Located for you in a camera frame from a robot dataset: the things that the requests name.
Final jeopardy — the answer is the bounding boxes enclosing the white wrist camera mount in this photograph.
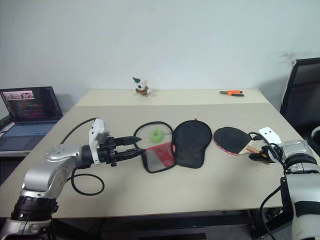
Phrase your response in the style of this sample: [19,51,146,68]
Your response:
[258,126,283,145]
[87,117,112,165]

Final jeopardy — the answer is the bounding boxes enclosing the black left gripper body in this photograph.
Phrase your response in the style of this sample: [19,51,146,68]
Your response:
[98,136,123,168]

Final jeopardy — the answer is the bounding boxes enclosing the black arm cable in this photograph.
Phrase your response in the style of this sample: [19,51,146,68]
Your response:
[60,117,106,196]
[259,171,286,240]

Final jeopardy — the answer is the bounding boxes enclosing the open blue laptop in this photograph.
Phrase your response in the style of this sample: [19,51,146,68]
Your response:
[0,86,64,152]

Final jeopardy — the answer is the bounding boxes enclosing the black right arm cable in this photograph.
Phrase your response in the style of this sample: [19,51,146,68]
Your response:
[259,171,286,240]

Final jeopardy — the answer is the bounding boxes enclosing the black table tennis paddle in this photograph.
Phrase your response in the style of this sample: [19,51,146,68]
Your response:
[213,126,270,164]

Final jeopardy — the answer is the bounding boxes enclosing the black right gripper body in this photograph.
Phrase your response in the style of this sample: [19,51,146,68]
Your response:
[260,143,285,165]

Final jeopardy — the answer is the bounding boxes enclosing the black table frame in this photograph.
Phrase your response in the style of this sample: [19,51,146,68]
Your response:
[51,208,288,240]

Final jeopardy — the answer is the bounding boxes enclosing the small plush toy figure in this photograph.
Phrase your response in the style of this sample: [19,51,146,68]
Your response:
[132,76,151,97]

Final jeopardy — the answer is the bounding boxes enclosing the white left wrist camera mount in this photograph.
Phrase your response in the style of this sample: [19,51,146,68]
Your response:
[87,117,112,165]

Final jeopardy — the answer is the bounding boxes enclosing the green foam ring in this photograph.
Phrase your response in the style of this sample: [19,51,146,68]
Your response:
[149,128,166,145]

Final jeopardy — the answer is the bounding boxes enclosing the black office chair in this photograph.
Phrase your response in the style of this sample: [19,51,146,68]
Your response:
[279,57,320,141]

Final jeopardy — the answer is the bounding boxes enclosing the orange handled pliers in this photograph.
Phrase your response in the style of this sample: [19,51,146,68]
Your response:
[219,89,245,98]

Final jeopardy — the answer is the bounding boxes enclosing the black mesh paddle case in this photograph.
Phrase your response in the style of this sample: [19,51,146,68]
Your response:
[132,119,213,174]

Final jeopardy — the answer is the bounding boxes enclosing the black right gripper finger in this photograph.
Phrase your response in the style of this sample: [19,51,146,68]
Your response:
[248,132,267,146]
[248,152,267,163]

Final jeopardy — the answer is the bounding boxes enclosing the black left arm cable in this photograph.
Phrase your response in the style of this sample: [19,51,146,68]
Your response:
[60,117,106,196]

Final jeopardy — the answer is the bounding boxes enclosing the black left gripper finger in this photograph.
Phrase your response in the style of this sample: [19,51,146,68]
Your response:
[116,148,147,162]
[113,136,143,147]

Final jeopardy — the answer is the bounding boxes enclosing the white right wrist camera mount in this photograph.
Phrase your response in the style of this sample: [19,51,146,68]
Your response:
[258,126,283,145]

